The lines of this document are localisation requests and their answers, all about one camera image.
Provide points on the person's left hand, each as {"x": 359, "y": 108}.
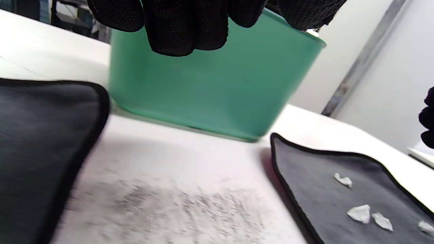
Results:
{"x": 183, "y": 27}

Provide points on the person's right hand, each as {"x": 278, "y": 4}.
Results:
{"x": 429, "y": 118}

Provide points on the white paper scrap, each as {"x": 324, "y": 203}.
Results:
{"x": 426, "y": 227}
{"x": 359, "y": 214}
{"x": 343, "y": 180}
{"x": 382, "y": 221}

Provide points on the grey hand towel black trim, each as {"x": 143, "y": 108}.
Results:
{"x": 40, "y": 152}
{"x": 322, "y": 203}

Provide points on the green plastic bin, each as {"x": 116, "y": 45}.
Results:
{"x": 210, "y": 91}

